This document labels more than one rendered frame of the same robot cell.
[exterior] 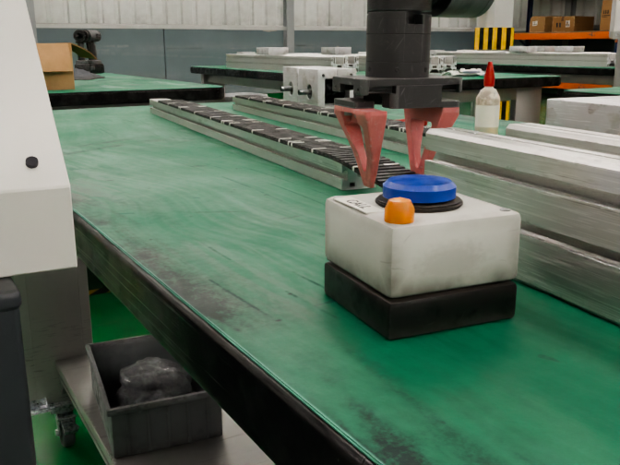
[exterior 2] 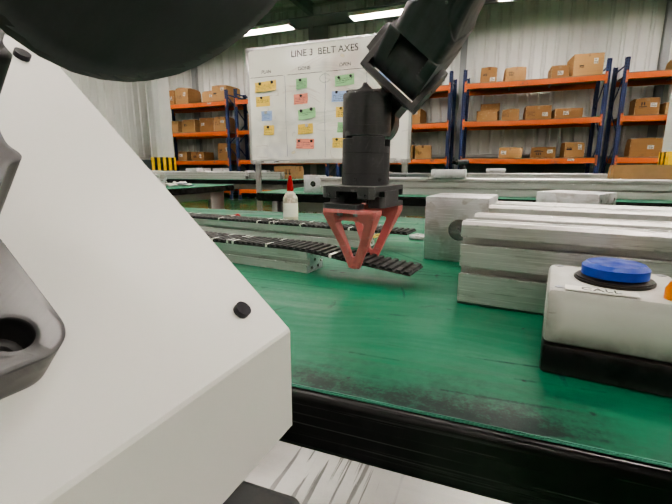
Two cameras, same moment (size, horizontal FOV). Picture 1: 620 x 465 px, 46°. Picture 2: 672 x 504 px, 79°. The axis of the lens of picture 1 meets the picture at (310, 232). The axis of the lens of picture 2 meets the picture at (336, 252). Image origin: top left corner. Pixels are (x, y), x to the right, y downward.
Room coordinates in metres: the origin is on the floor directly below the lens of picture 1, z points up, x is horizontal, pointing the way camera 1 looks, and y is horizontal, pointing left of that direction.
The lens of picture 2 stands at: (0.30, 0.26, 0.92)
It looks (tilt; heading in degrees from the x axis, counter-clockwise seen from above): 12 degrees down; 321
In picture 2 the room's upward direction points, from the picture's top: straight up
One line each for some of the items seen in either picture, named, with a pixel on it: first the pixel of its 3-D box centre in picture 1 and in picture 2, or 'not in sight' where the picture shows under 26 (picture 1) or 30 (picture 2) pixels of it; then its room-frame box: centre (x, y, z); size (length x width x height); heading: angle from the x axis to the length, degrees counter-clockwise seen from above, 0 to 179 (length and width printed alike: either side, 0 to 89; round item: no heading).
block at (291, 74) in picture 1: (304, 88); not in sight; (1.69, 0.01, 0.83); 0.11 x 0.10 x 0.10; 110
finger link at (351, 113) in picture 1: (383, 136); (359, 228); (0.66, -0.07, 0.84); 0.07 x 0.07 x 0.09; 23
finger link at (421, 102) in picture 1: (407, 134); (368, 226); (0.67, -0.09, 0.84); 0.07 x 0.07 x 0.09; 23
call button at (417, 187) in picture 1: (419, 196); (614, 275); (0.39, -0.06, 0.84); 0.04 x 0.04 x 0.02
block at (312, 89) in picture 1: (321, 90); not in sight; (1.57, -0.03, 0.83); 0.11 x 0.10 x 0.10; 114
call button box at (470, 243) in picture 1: (429, 251); (606, 315); (0.39, -0.07, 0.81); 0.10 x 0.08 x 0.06; 114
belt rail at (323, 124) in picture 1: (328, 122); (178, 221); (1.25, -0.03, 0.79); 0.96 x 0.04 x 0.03; 24
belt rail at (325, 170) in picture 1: (222, 127); (97, 233); (1.18, 0.14, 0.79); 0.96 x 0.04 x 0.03; 24
